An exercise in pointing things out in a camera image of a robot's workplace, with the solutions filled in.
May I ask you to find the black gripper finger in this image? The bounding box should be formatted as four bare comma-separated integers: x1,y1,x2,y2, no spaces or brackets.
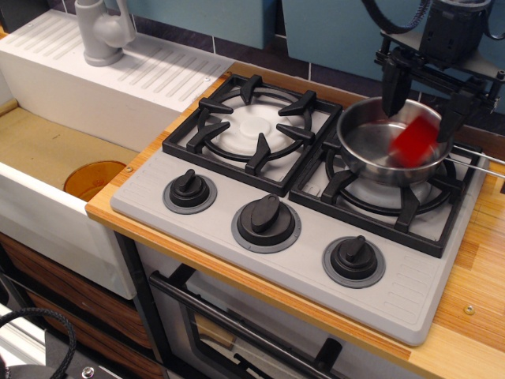
436,89,478,143
382,57,412,117

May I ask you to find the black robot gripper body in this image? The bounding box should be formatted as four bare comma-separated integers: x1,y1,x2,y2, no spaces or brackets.
374,1,504,111

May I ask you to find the red wooden cube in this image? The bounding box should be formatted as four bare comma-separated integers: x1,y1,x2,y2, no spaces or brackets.
388,116,438,168

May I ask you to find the small steel pan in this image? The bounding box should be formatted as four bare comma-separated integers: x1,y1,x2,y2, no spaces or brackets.
336,96,504,187

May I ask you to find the black right stove knob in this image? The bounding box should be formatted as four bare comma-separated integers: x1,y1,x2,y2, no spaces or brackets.
322,235,386,289

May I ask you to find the black stove knob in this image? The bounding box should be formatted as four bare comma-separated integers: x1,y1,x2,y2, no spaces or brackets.
322,235,386,289
231,194,301,254
163,169,218,215

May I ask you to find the grey toy stove top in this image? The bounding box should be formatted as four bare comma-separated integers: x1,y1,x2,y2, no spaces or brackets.
110,73,490,347

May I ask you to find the black middle stove knob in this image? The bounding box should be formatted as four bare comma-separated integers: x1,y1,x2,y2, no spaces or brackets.
231,194,301,254

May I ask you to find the black left stove knob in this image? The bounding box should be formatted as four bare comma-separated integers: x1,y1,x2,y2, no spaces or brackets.
163,169,218,215

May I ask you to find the black right burner grate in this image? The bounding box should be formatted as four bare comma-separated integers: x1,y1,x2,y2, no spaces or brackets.
289,133,485,258

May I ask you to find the black burner grate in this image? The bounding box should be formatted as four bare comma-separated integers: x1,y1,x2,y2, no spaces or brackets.
289,133,485,258
163,74,343,197

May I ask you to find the black left burner grate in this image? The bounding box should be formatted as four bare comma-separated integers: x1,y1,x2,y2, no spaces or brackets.
163,74,343,197

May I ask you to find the grey toy faucet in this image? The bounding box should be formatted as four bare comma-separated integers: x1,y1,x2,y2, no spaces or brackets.
75,0,136,67

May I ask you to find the orange plastic plate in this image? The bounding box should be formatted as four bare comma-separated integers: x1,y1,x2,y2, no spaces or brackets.
63,160,125,201

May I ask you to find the white toy sink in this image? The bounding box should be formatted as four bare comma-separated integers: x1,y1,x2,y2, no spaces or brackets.
1,10,231,299

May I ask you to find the wooden drawer front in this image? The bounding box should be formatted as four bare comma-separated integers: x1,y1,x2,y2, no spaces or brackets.
1,234,166,378

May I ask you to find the black braided cable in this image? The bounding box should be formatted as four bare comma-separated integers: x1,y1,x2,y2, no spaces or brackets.
361,0,433,35

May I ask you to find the oven door with handle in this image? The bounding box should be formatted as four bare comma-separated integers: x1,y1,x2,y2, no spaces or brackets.
148,263,395,379

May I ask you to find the black cable lower left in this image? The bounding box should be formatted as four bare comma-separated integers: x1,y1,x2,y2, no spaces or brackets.
0,308,77,374

